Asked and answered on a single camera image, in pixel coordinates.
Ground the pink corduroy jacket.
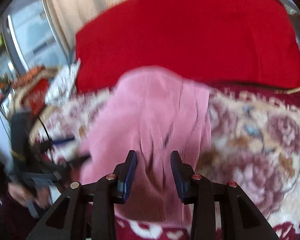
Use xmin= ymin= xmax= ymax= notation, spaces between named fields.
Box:
xmin=79 ymin=66 xmax=211 ymax=227

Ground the person left hand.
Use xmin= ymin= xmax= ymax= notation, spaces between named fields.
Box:
xmin=7 ymin=182 xmax=51 ymax=209

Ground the beige coat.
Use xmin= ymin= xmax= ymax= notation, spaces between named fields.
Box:
xmin=7 ymin=66 xmax=61 ymax=121

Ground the red gift box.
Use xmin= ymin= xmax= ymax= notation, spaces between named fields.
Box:
xmin=21 ymin=79 xmax=50 ymax=116

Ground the white patterned cushion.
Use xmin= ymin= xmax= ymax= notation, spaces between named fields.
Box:
xmin=44 ymin=60 xmax=81 ymax=107

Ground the floral plush blanket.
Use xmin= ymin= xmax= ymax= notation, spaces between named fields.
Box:
xmin=28 ymin=80 xmax=300 ymax=240

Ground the display shelf with plants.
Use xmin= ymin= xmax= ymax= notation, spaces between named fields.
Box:
xmin=0 ymin=30 xmax=18 ymax=115

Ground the orange black folded cloth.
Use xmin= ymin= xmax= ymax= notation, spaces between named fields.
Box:
xmin=12 ymin=66 xmax=45 ymax=89

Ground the red sofa cover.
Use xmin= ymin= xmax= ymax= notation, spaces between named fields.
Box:
xmin=76 ymin=0 xmax=300 ymax=93

